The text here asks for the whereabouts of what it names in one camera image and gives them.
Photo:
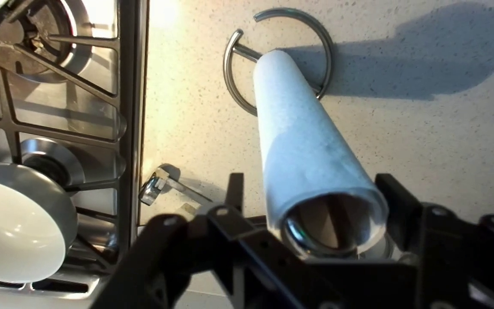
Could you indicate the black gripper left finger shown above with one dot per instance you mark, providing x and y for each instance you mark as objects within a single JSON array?
[{"x": 189, "y": 251}]

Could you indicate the stainless steel gas stove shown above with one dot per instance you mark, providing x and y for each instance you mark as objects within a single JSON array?
[{"x": 46, "y": 109}]

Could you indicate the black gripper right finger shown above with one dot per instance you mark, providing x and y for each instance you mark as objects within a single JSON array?
[{"x": 470, "y": 263}]

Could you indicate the white frying pan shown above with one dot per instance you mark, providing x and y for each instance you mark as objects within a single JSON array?
[{"x": 12, "y": 229}]

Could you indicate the metal paper towel stand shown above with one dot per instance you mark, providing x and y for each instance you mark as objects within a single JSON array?
[{"x": 328, "y": 52}]

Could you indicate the white paper towel roll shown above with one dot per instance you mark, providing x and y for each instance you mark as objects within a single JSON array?
[{"x": 303, "y": 143}]

